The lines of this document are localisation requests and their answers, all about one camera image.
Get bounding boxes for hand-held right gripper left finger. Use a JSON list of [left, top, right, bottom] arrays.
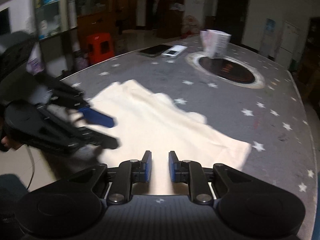
[[67, 150, 153, 204]]

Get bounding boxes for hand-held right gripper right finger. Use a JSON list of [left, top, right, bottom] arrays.
[[168, 151, 253, 204]]

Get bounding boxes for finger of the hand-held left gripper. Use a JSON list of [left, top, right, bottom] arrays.
[[67, 126, 120, 153], [35, 74, 118, 129]]

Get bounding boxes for cream shorts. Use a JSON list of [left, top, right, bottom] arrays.
[[88, 79, 252, 196]]

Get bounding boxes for person's left hand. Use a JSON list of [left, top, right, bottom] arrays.
[[0, 135, 25, 153]]

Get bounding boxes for purple patterned bag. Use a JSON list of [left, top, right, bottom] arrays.
[[74, 52, 88, 72]]

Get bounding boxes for red plastic stool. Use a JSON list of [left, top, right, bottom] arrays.
[[86, 32, 115, 65]]

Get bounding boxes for dark smartphone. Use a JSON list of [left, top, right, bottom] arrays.
[[138, 44, 173, 58]]

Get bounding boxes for white remote control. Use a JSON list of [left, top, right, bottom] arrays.
[[161, 45, 188, 60]]

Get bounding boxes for round black induction cooker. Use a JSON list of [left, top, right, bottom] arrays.
[[186, 51, 265, 90]]

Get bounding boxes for glass-front wooden cabinet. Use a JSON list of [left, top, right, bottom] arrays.
[[32, 0, 110, 42]]

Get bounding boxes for white tissue pack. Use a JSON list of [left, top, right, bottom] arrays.
[[200, 29, 231, 59]]

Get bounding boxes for pink floral bag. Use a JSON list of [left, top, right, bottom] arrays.
[[182, 15, 203, 39]]

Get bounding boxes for wooden shelf unit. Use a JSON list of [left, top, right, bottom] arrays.
[[146, 0, 187, 39]]

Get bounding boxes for white water dispenser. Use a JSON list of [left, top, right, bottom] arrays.
[[260, 18, 277, 56]]

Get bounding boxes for dark wooden door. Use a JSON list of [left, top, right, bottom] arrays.
[[216, 0, 251, 46]]

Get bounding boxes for white refrigerator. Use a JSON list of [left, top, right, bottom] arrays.
[[275, 21, 301, 66]]

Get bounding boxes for black cable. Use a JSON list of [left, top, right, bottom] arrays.
[[26, 145, 35, 191]]

